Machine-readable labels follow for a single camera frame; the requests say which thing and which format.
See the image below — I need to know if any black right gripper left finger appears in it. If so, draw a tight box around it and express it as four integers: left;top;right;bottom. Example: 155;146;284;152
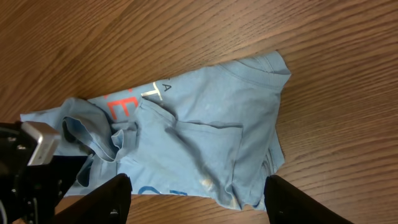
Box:
52;174;132;224

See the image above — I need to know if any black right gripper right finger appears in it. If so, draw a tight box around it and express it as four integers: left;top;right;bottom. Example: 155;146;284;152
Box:
264;175;352;224

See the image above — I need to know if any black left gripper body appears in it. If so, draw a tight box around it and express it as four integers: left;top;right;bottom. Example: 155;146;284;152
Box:
1;121;86;223

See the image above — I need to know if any light blue t-shirt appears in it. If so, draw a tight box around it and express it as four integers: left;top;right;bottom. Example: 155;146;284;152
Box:
21;52;290;210

